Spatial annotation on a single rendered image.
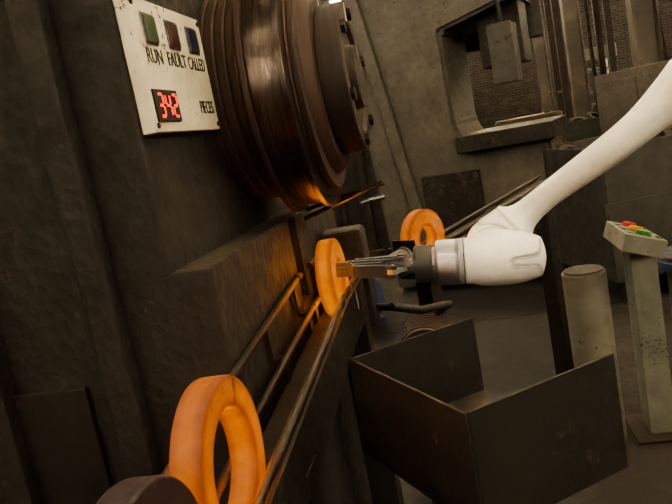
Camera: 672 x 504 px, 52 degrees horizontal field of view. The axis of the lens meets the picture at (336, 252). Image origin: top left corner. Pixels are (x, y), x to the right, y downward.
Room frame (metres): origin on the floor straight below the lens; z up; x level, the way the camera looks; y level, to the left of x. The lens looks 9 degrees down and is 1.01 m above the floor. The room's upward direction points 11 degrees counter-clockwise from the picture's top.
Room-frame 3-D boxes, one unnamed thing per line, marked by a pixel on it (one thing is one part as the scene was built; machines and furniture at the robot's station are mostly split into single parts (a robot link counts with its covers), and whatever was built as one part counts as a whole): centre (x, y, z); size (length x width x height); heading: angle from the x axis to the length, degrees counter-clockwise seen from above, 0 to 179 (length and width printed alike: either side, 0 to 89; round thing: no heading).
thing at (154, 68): (1.06, 0.19, 1.15); 0.26 x 0.02 x 0.18; 169
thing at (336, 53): (1.35, -0.08, 1.11); 0.28 x 0.06 x 0.28; 169
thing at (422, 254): (1.34, -0.14, 0.74); 0.09 x 0.08 x 0.07; 79
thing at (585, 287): (1.89, -0.68, 0.26); 0.12 x 0.12 x 0.52
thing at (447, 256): (1.33, -0.21, 0.73); 0.09 x 0.06 x 0.09; 169
